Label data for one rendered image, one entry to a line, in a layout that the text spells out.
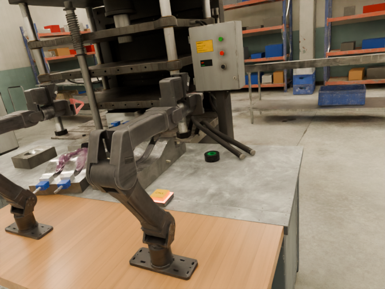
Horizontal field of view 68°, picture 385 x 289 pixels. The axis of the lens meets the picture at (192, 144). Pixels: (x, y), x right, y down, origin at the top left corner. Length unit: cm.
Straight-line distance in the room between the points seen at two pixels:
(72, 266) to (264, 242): 59
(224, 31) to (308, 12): 550
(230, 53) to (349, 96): 302
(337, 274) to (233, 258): 122
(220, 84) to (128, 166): 132
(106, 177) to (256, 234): 54
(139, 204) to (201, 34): 136
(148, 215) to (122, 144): 22
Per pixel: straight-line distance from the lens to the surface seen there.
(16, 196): 121
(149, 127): 71
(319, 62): 436
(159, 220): 78
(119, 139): 60
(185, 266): 87
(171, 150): 150
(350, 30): 746
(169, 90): 83
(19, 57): 921
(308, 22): 725
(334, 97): 463
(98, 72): 226
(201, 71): 190
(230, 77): 184
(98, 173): 64
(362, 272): 210
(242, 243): 94
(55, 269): 104
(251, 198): 114
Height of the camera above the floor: 139
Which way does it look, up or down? 20 degrees down
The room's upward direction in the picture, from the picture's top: 8 degrees counter-clockwise
